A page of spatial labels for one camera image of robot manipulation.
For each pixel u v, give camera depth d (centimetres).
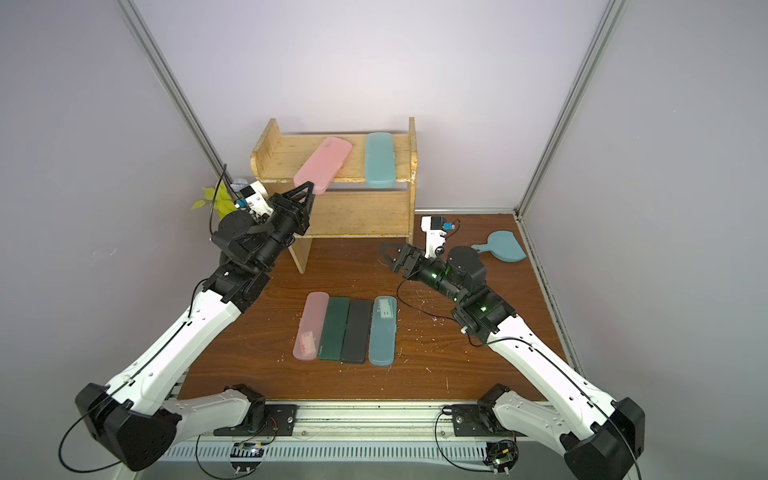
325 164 71
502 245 110
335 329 88
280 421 73
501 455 70
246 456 72
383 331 87
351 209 93
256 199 60
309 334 87
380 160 72
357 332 87
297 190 61
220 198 94
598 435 37
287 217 57
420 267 58
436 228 59
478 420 66
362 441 71
